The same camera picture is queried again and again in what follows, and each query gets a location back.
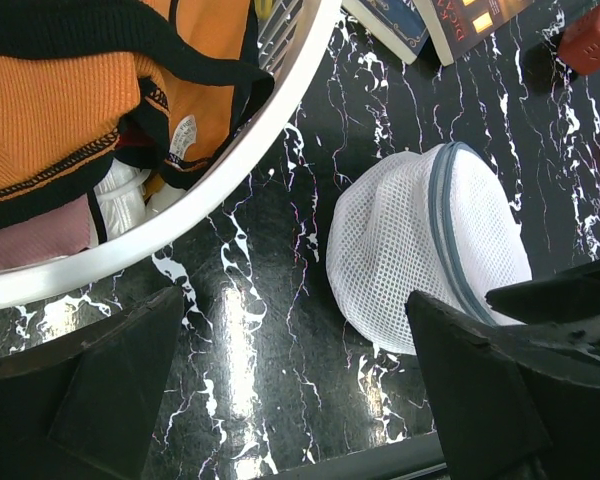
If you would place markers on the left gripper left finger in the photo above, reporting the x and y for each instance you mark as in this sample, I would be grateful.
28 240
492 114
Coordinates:
84 405

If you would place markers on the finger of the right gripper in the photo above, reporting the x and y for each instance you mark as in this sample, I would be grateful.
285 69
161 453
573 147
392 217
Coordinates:
569 298

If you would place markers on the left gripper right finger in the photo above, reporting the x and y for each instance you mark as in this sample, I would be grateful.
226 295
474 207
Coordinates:
514 402

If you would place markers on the white mesh laundry bag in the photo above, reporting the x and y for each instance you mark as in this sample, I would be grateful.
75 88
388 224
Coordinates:
437 222

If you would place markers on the orange black bra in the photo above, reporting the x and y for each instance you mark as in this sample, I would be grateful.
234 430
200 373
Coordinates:
158 85

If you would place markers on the white plastic laundry basket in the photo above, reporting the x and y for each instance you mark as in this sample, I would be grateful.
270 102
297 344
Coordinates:
293 41

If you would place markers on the pink garment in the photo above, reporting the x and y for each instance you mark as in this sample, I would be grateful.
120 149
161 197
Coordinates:
61 232

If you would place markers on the white garment in basket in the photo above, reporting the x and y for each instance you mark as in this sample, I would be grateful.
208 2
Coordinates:
120 198

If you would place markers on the dark red cube adapter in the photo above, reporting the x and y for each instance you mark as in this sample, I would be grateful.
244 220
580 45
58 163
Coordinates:
579 47

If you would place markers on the orange dark paperback book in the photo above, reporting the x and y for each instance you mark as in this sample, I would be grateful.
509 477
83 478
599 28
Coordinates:
457 26

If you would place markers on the blue paperback book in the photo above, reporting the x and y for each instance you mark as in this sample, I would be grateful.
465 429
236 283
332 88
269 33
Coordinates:
395 23

